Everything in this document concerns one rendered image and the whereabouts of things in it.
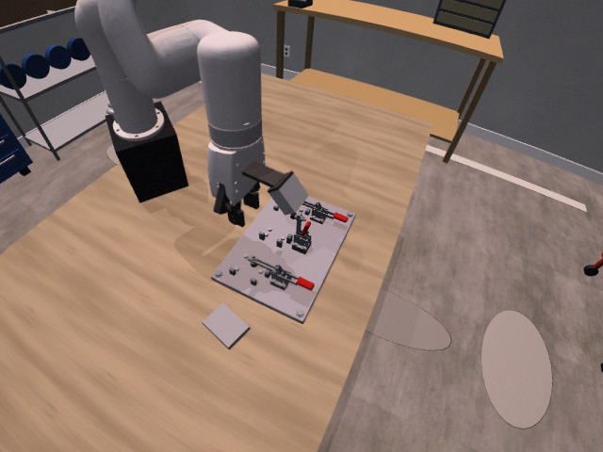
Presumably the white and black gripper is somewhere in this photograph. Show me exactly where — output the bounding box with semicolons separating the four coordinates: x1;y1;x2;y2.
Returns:
207;138;266;227

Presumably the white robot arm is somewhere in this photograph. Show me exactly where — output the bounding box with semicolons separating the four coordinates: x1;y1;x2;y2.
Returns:
74;0;309;215

